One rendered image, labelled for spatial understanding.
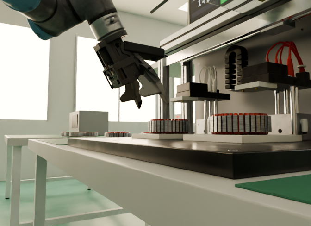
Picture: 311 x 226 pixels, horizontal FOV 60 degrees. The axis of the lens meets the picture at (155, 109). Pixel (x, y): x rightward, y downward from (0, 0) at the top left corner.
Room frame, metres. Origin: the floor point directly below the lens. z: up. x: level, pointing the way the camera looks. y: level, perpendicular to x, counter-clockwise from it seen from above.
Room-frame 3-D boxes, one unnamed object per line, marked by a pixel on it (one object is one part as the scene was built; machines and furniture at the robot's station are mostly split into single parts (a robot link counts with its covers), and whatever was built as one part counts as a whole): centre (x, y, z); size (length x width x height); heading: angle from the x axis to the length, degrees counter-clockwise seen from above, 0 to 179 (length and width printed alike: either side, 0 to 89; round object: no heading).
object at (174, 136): (0.72, -0.04, 0.78); 0.15 x 0.15 x 0.01; 30
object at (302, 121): (0.53, -0.29, 0.80); 0.01 x 0.01 x 0.03; 30
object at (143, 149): (0.62, -0.11, 0.76); 0.64 x 0.47 x 0.02; 30
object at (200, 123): (0.79, -0.16, 0.80); 0.07 x 0.05 x 0.06; 30
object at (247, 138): (0.51, -0.16, 0.78); 0.15 x 0.15 x 0.01; 30
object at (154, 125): (0.72, -0.04, 0.80); 0.11 x 0.11 x 0.04
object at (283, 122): (0.58, -0.28, 0.80); 0.07 x 0.05 x 0.06; 30
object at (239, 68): (0.80, -0.25, 0.98); 0.07 x 0.05 x 0.13; 30
